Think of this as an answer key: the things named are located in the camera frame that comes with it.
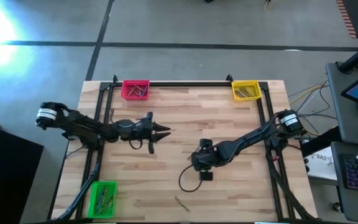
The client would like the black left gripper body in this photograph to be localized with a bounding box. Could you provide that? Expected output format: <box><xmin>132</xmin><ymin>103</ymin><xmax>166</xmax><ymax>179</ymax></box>
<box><xmin>116</xmin><ymin>111</ymin><xmax>155</xmax><ymax>155</ymax></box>

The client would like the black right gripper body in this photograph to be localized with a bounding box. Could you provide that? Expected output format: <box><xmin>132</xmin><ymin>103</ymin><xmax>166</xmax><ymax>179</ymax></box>
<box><xmin>190</xmin><ymin>139</ymin><xmax>226</xmax><ymax>182</ymax></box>

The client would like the red plastic basket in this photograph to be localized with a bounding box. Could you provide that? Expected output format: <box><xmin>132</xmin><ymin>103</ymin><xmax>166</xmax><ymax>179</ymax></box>
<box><xmin>121</xmin><ymin>80</ymin><xmax>150</xmax><ymax>101</ymax></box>

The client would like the yellow plastic basket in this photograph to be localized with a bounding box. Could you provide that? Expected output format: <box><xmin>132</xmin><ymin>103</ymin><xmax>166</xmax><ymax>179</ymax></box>
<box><xmin>231</xmin><ymin>80</ymin><xmax>263</xmax><ymax>102</ymax></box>

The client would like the green plastic basket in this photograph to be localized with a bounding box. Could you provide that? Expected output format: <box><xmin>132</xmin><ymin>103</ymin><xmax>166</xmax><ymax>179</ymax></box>
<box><xmin>86</xmin><ymin>181</ymin><xmax>118</xmax><ymax>219</ymax></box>

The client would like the white paper sheet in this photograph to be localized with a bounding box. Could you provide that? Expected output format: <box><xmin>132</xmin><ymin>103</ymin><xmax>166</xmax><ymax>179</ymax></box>
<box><xmin>305</xmin><ymin>146</ymin><xmax>338</xmax><ymax>182</ymax></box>

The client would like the black cabinet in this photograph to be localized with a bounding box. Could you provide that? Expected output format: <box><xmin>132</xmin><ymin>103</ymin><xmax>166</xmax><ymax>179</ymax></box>
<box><xmin>0</xmin><ymin>113</ymin><xmax>45</xmax><ymax>224</ymax></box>

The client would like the grey desk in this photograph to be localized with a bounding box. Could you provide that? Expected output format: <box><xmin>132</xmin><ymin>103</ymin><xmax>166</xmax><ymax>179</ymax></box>
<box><xmin>330</xmin><ymin>141</ymin><xmax>358</xmax><ymax>223</ymax></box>
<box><xmin>325</xmin><ymin>61</ymin><xmax>358</xmax><ymax>147</ymax></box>

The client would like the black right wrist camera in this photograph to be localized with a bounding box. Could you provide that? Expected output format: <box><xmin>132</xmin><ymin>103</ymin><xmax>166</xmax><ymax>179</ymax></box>
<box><xmin>193</xmin><ymin>151</ymin><xmax>213</xmax><ymax>170</ymax></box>

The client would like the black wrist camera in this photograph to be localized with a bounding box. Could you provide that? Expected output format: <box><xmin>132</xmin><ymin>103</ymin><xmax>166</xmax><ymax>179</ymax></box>
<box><xmin>134</xmin><ymin>119</ymin><xmax>151</xmax><ymax>138</ymax></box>
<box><xmin>193</xmin><ymin>151</ymin><xmax>213</xmax><ymax>170</ymax></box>

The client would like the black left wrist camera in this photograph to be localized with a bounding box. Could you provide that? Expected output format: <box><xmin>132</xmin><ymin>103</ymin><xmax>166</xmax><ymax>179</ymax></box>
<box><xmin>134</xmin><ymin>119</ymin><xmax>151</xmax><ymax>138</ymax></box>

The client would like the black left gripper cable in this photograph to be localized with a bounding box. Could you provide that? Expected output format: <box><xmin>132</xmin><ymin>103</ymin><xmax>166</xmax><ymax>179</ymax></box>
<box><xmin>108</xmin><ymin>108</ymin><xmax>144</xmax><ymax>151</ymax></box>

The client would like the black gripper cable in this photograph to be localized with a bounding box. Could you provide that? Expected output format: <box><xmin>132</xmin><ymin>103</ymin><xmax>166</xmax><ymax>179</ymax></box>
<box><xmin>108</xmin><ymin>108</ymin><xmax>144</xmax><ymax>151</ymax></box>
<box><xmin>178</xmin><ymin>164</ymin><xmax>205</xmax><ymax>193</ymax></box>

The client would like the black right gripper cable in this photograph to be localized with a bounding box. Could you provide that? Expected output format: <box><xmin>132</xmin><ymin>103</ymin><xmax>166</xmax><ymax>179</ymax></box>
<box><xmin>178</xmin><ymin>164</ymin><xmax>205</xmax><ymax>193</ymax></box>

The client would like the black aluminium rig frame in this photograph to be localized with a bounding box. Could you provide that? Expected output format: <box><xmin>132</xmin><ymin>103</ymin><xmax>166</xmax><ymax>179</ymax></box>
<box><xmin>50</xmin><ymin>73</ymin><xmax>316</xmax><ymax>222</ymax></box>

